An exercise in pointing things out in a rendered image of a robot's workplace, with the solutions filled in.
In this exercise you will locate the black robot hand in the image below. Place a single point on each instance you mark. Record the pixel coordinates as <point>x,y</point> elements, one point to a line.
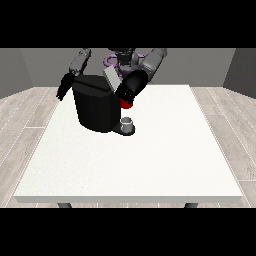
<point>64,85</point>
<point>132,85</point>

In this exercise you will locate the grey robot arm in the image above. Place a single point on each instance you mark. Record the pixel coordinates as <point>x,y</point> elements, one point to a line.
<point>152,64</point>
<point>79,62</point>

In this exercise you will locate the red pod holder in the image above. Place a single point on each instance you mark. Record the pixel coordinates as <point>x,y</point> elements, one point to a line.
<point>126,104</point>

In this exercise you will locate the pale grey machine lid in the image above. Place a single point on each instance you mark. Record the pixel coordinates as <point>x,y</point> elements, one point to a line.
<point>111,78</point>

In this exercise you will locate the black coffee machine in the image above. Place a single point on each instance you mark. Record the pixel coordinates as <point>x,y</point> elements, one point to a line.
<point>96,105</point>

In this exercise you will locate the grey robot trunk purple rings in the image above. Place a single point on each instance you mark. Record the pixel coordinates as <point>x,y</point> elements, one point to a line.
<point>123,59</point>

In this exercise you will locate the small grey cup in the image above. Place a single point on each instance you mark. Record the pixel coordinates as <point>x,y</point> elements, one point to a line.
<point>127,124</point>

